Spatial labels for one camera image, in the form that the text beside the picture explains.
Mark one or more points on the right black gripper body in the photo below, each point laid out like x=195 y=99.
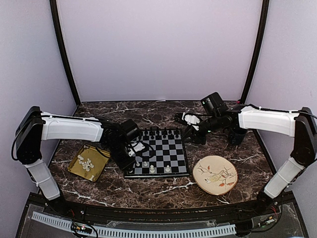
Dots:
x=214 y=123

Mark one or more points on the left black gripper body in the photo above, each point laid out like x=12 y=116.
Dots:
x=116 y=152

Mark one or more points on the gold square tray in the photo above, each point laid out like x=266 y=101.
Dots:
x=89 y=162

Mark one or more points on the black grey chessboard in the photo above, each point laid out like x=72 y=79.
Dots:
x=162 y=147

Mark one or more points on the white chess king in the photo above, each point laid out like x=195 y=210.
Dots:
x=152 y=169

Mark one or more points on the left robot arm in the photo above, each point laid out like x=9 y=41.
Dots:
x=38 y=126

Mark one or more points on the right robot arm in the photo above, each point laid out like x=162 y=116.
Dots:
x=299 y=125

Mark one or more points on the dark blue mug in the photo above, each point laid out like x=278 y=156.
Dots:
x=236 y=136

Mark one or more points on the cream plate with bird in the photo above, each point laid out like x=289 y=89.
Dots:
x=215 y=175

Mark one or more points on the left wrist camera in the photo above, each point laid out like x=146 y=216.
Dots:
x=134 y=148

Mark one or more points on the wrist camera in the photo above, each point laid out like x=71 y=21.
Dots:
x=134 y=148
x=187 y=119

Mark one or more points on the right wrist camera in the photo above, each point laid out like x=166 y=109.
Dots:
x=187 y=119

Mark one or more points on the white slotted cable duct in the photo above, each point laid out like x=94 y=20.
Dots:
x=107 y=232

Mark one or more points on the right black frame post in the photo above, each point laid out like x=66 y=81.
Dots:
x=256 y=51

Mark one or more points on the black frame post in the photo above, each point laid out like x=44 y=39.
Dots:
x=256 y=51
x=62 y=51

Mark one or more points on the left black frame post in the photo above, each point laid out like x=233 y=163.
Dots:
x=62 y=51

